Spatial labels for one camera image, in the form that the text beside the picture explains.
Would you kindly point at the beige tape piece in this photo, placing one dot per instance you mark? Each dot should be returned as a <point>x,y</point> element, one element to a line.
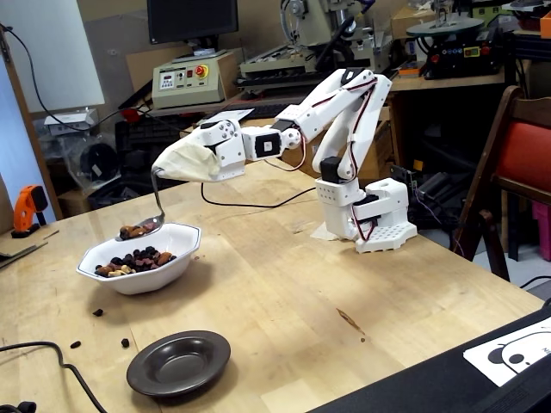
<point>323,234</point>

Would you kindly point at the wooden side table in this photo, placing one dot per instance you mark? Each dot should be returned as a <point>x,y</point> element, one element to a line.
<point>452,82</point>

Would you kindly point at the orange black hand tool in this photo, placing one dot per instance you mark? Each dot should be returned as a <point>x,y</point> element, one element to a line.
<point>26,202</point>

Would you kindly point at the red plastic connector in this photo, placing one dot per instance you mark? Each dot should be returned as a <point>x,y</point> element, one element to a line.
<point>129,115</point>

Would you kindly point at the beige milling machine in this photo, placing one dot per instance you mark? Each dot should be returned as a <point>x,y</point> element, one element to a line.
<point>327,21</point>

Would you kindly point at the black keyboard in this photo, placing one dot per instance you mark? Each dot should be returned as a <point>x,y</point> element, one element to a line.
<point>267,111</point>

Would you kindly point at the bent metal spoon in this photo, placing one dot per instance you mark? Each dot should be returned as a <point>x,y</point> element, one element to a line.
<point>156,193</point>

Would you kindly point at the beige cloth jaw wrap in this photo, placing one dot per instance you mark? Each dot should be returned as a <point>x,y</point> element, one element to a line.
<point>185,161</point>

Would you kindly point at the dark metal strip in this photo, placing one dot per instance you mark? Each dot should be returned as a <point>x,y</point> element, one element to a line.
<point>21,254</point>

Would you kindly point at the trail mix pile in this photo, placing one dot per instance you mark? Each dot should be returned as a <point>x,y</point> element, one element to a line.
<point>138,260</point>

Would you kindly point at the white board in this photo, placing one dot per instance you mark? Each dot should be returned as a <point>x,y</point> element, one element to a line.
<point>56,51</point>

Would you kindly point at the pink plastic bin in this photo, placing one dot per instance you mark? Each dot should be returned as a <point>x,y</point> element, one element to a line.
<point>543,232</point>

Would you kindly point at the small black object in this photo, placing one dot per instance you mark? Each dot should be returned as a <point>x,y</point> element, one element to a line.
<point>17,407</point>

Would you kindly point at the black scroll saw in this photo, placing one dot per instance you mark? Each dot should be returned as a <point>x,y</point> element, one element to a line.
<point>456,53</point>

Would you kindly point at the white paper sheet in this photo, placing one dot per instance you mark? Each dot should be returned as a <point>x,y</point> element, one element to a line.
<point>232,115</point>

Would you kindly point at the black plastic crate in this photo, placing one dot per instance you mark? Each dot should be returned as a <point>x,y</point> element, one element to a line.
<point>133,146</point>

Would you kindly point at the scooped trail mix portion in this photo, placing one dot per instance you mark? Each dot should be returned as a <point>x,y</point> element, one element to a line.
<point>135,232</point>

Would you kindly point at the white panda card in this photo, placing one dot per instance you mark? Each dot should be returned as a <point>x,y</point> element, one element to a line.
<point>486,357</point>

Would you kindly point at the beige control box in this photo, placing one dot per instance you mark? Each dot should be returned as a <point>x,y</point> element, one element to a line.
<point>189,90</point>

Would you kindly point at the plastic bag with spool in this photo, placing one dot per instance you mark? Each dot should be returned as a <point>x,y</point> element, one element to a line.
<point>99,161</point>

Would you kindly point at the black computer monitor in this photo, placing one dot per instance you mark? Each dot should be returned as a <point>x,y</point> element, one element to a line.
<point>191,19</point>

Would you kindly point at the wooden workbench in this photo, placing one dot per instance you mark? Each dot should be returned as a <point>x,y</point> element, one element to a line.
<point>383,137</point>

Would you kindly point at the black equipment case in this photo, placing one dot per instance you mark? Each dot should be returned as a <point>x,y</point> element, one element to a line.
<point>430,387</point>

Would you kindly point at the brown cardboard box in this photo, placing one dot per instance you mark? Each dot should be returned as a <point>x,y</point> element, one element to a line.
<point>404,23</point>

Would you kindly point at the white octagonal bowl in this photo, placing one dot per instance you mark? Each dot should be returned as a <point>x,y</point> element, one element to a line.
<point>142,284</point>

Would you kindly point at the white cardboard box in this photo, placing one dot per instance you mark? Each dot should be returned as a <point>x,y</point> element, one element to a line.
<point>69,120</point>

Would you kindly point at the wooden chair red cushion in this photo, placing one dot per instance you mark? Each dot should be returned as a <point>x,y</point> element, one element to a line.
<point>523,155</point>

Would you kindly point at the brown round plate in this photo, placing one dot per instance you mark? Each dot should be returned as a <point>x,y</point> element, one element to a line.
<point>178,365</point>

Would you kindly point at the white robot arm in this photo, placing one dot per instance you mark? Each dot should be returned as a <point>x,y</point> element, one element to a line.
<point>361,112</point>

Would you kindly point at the brown wooden post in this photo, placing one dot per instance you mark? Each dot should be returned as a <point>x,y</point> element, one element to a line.
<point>30,129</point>

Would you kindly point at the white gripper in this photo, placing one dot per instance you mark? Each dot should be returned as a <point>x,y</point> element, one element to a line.
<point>225,148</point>

